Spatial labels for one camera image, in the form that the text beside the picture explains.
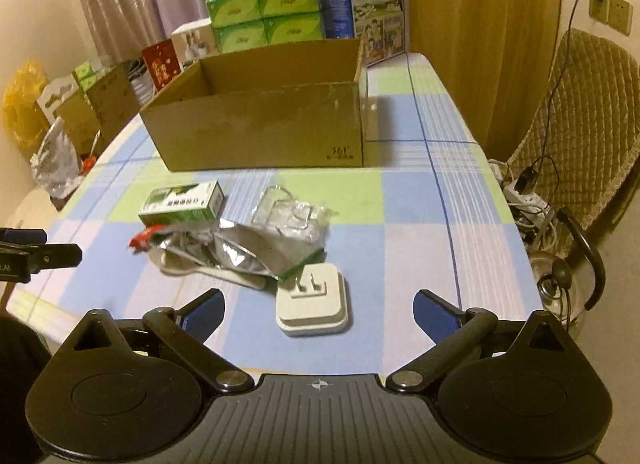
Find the green tissue pack bundle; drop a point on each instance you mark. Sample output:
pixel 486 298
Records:
pixel 240 25

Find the yellow plastic bag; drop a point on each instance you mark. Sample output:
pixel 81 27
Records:
pixel 22 116

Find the brown cardboard boxes on side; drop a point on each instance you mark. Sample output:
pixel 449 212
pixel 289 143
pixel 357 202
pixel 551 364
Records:
pixel 91 118

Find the red gift box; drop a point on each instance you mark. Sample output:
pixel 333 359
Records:
pixel 162 63

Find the right gripper black left finger own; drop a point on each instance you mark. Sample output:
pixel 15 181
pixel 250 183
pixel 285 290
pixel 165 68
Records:
pixel 181 335

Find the red candy wrapper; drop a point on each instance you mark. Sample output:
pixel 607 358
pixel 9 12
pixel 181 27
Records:
pixel 142 240

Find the crumpled silver plastic bag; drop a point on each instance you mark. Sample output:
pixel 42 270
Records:
pixel 56 166

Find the blue milk carton box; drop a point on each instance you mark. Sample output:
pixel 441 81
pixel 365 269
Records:
pixel 379 24

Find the white square plug adapter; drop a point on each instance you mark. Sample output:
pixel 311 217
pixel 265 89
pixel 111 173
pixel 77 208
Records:
pixel 314 302

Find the right gripper black right finger own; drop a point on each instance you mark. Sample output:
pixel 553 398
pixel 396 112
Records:
pixel 455 334

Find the white photo product box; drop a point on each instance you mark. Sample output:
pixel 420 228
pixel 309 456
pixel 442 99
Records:
pixel 194 41

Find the clear plastic wire rack package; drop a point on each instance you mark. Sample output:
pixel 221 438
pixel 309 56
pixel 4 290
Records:
pixel 280 212

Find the quilted beige chair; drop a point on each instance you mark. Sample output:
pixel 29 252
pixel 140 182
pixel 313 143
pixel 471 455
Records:
pixel 585 141

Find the white power strip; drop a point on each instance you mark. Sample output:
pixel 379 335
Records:
pixel 528 210

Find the green white spray box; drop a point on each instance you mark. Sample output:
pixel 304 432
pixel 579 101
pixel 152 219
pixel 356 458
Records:
pixel 184 203

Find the steel kettle black handle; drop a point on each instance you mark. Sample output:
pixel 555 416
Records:
pixel 554 278

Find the wall power socket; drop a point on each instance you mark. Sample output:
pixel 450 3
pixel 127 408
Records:
pixel 616 14

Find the checkered tablecloth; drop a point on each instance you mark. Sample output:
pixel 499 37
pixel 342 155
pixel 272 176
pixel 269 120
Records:
pixel 424 211

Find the large brown cardboard box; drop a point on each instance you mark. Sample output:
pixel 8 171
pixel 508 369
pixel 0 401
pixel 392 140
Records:
pixel 294 105

